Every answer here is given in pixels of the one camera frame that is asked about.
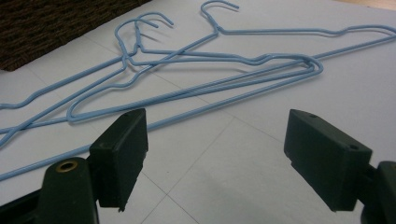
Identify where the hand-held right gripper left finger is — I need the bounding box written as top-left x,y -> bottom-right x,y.
88,107 -> 149,213

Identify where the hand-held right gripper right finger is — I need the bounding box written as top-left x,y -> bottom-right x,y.
283,108 -> 374,213

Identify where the blue wire clothes hanger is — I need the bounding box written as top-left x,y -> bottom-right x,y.
0,18 -> 324,183
65,0 -> 396,124
0,11 -> 316,135

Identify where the brown woven basket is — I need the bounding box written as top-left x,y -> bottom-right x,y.
0,0 -> 152,72

